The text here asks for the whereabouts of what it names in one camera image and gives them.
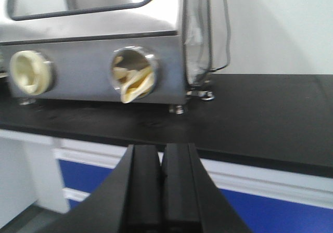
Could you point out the blue white base cabinet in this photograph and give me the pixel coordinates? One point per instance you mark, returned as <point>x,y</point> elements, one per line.
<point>59,174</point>

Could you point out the stainless steel glove box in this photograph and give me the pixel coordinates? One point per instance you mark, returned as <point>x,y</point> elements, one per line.
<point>184,41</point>

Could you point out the cream left glove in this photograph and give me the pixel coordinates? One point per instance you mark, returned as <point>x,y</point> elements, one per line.
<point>31,71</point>

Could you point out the cream glove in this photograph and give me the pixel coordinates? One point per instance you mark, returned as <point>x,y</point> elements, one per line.
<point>31,71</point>
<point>135,82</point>

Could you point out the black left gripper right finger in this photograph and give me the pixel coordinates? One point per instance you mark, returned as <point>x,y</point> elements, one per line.
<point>191,200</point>

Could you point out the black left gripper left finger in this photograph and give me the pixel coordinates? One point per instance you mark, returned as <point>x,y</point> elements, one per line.
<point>128,200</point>

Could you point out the cream right glove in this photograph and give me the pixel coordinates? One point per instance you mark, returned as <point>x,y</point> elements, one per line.
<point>135,82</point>

